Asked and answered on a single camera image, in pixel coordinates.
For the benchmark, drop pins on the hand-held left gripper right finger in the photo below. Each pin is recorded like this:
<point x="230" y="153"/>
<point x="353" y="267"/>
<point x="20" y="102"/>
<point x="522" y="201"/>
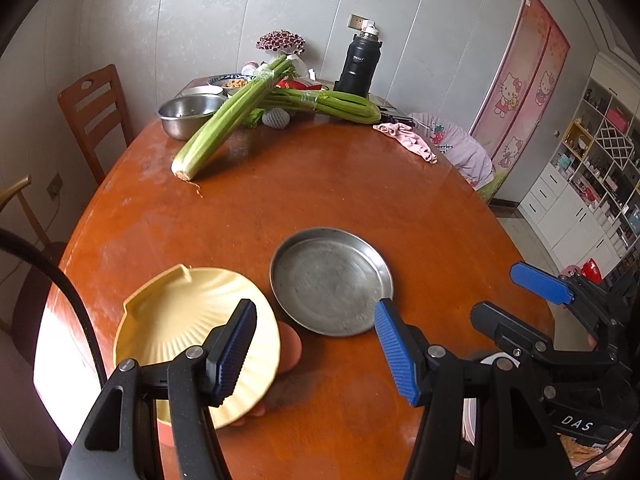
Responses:
<point x="397" y="350"/>

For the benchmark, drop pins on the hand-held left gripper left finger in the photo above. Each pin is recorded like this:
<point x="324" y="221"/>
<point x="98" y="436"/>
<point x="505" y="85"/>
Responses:
<point x="235" y="350"/>

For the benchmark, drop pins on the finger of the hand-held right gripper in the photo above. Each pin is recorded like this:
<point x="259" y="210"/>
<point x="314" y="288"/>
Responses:
<point x="505" y="327"/>
<point x="537" y="282"/>

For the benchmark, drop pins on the orange plate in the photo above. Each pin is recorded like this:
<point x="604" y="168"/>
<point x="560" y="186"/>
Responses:
<point x="290" y="347"/>

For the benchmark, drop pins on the yellow shell-shaped plate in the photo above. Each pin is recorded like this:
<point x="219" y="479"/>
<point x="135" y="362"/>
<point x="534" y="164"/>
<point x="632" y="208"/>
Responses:
<point x="170" y="310"/>

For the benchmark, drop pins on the round steel plate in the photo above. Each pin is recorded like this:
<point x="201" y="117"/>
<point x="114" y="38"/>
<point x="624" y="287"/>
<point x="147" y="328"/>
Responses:
<point x="325" y="280"/>

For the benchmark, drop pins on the person's right hand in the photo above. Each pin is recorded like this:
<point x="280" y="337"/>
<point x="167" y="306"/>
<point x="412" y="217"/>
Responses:
<point x="592" y="342"/>

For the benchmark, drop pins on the white plate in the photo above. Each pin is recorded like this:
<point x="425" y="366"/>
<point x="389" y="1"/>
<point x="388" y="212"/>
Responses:
<point x="468" y="422"/>

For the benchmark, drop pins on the white shelf cabinet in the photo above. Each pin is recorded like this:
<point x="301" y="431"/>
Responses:
<point x="585" y="180"/>

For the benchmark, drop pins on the pale pink garment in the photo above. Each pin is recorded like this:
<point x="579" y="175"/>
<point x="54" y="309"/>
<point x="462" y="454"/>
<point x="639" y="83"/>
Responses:
<point x="465" y="152"/>

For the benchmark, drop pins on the pink cartoon sliding door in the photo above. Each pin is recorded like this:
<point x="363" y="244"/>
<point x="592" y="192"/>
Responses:
<point x="520" y="95"/>

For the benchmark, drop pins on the pink cloth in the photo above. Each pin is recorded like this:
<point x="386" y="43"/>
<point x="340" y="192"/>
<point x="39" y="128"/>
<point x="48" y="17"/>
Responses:
<point x="407" y="140"/>

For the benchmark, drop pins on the curved-back chair with dark seat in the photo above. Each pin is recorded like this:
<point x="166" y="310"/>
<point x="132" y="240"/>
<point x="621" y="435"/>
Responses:
<point x="30" y="280"/>

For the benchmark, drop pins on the thick celery bunch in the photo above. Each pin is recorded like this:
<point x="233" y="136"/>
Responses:
<point x="225" y="120"/>

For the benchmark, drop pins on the fruit in foam net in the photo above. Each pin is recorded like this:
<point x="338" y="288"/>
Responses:
<point x="276" y="118"/>

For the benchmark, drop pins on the steel bowl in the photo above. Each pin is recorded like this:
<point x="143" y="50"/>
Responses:
<point x="185" y="115"/>

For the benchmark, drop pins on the slim wrapped celery bunch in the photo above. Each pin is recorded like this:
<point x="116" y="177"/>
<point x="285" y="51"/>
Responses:
<point x="335" y="105"/>

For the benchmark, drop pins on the blue patterned bowl with food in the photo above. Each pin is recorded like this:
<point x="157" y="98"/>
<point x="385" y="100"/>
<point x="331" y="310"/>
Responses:
<point x="232" y="82"/>

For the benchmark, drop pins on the brown wooden slat chair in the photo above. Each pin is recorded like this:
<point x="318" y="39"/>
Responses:
<point x="95" y="110"/>

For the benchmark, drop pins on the black thermos bottle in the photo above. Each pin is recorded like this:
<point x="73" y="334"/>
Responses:
<point x="357" y="65"/>

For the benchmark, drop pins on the dark red flower bouquet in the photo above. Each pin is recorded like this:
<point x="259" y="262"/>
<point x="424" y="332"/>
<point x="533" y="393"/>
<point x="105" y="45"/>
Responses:
<point x="281" y="41"/>

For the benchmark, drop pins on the low wall socket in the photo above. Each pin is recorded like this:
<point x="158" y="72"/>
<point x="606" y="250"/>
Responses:
<point x="55" y="186"/>

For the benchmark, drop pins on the wall socket with plug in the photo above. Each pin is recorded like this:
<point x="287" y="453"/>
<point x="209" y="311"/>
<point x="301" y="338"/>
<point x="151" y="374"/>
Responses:
<point x="357" y="21"/>

